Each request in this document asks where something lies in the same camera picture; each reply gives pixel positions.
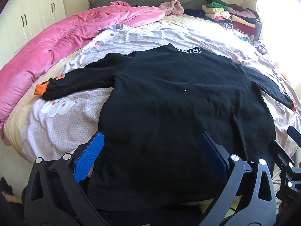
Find black sweatshirt with orange cuffs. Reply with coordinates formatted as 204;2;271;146
36;44;296;211

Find stack of folded clothes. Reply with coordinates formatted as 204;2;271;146
201;0;261;41

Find lilac patterned bed sheet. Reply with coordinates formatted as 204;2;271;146
19;16;301;163

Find cream yellow blanket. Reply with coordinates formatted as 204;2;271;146
3;50;80;153

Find pink comforter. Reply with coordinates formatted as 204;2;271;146
0;0;166;130

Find dark storage box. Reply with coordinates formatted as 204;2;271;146
254;21;262;41

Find dark navy garment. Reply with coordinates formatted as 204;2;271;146
184;9;208;20

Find pink knitted garment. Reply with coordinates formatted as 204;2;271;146
159;0;184;16

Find white wardrobe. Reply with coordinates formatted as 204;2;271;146
1;0;66;65

